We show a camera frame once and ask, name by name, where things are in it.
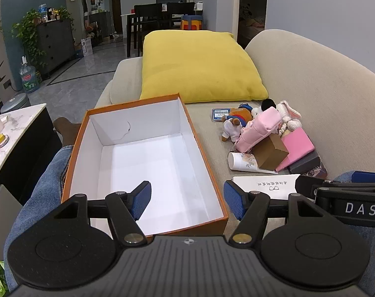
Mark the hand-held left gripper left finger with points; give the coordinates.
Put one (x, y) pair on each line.
(141, 199)

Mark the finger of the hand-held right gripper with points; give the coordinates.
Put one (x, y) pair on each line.
(308, 184)
(368, 177)

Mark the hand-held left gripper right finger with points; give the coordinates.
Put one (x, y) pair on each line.
(234, 200)

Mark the maroon and dark grey box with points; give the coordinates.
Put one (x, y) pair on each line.
(303, 163)

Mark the orange cardboard box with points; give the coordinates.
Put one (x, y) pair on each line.
(150, 167)

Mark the brown cardboard box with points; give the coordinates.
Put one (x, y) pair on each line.
(269, 154)

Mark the pink fabric pouch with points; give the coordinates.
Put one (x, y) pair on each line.
(258, 130)

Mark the white rabbit plush pink ears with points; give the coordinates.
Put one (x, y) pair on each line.
(289, 111)

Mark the black and white plush toy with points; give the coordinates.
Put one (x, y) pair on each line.
(269, 103)

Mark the person's right leg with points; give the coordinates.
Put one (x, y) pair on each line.
(342, 177)

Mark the person's leg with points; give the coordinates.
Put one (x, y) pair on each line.
(342, 177)
(35, 198)

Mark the white paper card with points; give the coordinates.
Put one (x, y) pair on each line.
(268, 188)

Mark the white floral paper cup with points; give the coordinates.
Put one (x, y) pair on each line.
(241, 162)

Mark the pink flat box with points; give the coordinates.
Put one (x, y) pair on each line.
(299, 144)

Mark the blue and white card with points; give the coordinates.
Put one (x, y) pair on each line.
(220, 114)

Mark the person's foot in brown sock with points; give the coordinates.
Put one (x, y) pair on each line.
(66, 130)

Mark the person's left leg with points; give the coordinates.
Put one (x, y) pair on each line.
(35, 198)

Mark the beige sofa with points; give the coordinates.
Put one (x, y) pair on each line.
(314, 77)

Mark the yellow pillow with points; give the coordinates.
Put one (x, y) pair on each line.
(200, 65)

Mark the yellow toy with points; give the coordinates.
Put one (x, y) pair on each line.
(1, 139)

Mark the grey round bin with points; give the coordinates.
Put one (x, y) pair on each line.
(14, 103)

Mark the white floor appliance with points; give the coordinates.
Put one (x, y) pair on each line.
(86, 47)

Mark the large water jug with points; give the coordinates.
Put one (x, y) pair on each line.
(29, 79)

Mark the dining table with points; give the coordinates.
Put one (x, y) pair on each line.
(127, 24)

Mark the grey sideboard cabinet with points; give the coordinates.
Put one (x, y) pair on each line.
(56, 45)

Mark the black dining chair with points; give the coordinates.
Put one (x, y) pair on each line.
(179, 10)
(147, 18)

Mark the colourful plastic stool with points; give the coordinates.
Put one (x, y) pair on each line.
(192, 23)

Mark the trailing green potted plant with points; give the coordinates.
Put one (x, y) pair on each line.
(28, 34)

